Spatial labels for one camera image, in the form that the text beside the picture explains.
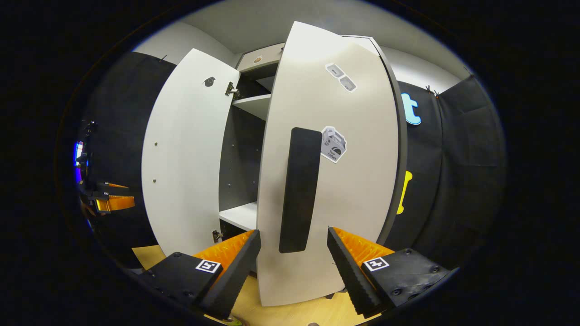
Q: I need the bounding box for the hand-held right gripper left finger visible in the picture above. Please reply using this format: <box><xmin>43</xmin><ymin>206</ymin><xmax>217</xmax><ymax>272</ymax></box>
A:
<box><xmin>140</xmin><ymin>230</ymin><xmax>262</xmax><ymax>321</ymax></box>

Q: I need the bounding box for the white and gray cabinet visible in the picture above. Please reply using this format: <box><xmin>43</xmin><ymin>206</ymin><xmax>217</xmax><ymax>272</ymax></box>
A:
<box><xmin>141</xmin><ymin>20</ymin><xmax>408</xmax><ymax>307</ymax></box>

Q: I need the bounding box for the black door handle pad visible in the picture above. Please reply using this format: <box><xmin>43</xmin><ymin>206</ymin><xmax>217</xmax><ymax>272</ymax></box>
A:
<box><xmin>278</xmin><ymin>127</ymin><xmax>323</xmax><ymax>254</ymax></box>

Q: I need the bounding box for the white cabinet door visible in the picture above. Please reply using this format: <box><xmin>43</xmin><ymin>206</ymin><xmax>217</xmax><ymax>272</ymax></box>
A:
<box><xmin>141</xmin><ymin>48</ymin><xmax>241</xmax><ymax>258</ymax></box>
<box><xmin>256</xmin><ymin>20</ymin><xmax>408</xmax><ymax>307</ymax></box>

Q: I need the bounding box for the black backdrop cloth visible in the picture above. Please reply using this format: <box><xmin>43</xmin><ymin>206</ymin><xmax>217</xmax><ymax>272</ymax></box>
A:
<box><xmin>383</xmin><ymin>75</ymin><xmax>506</xmax><ymax>272</ymax></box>
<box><xmin>79</xmin><ymin>51</ymin><xmax>177</xmax><ymax>270</ymax></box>

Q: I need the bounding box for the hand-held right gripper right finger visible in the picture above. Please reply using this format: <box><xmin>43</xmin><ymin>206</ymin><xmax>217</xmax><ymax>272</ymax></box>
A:
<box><xmin>327</xmin><ymin>227</ymin><xmax>458</xmax><ymax>320</ymax></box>

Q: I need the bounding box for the white cabinet drawer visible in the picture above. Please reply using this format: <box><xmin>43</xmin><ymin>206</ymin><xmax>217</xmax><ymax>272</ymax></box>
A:
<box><xmin>236</xmin><ymin>43</ymin><xmax>286</xmax><ymax>73</ymax></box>

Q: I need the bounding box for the white cabinet shelf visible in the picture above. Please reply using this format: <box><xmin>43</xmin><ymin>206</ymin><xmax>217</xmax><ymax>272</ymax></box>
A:
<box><xmin>219</xmin><ymin>201</ymin><xmax>259</xmax><ymax>232</ymax></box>
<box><xmin>232</xmin><ymin>94</ymin><xmax>272</xmax><ymax>121</ymax></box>

